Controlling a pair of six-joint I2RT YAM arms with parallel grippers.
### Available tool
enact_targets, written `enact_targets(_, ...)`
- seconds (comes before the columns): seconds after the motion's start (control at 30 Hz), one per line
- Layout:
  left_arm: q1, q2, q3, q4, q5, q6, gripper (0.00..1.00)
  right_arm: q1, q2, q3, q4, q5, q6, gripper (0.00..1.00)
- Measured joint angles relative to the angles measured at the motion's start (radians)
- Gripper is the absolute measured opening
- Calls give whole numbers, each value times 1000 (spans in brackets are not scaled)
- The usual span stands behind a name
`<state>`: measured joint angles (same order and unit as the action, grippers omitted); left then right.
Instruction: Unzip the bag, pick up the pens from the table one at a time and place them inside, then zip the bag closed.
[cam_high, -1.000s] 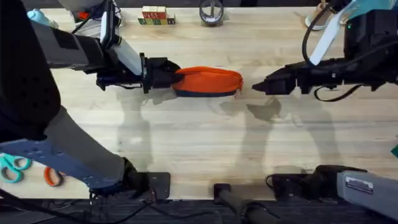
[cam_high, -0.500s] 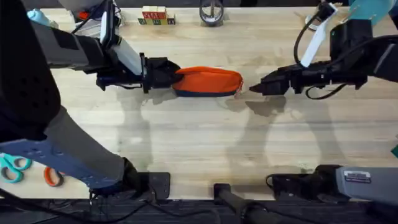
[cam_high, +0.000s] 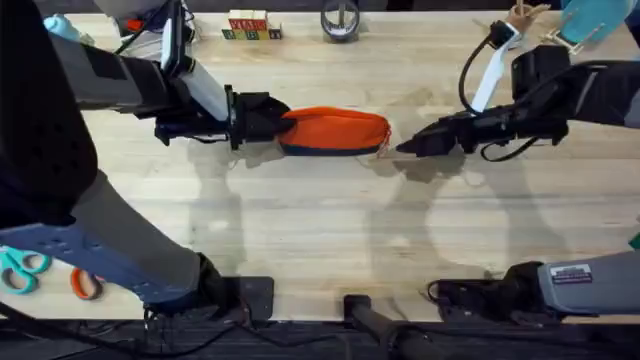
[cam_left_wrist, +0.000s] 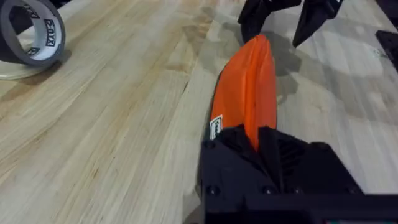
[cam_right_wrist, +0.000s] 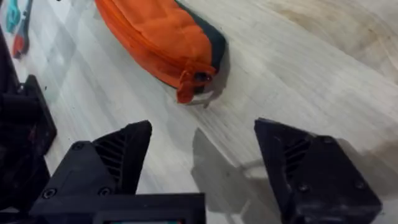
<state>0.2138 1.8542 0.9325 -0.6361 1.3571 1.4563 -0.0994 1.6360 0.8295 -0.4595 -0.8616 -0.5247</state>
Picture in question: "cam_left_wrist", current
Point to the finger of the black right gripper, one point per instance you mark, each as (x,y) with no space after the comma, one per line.
(255,15)
(312,18)

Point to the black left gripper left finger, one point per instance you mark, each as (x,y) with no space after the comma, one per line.
(230,168)

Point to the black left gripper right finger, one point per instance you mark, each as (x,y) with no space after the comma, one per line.
(308,171)

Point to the orange soft zip bag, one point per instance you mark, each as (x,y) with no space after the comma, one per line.
(248,93)

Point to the grey tape roll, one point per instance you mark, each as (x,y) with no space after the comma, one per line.
(49,37)

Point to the pale round disc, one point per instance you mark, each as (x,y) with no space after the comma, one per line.
(18,72)

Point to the black rail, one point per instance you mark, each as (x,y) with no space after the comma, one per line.
(390,46)

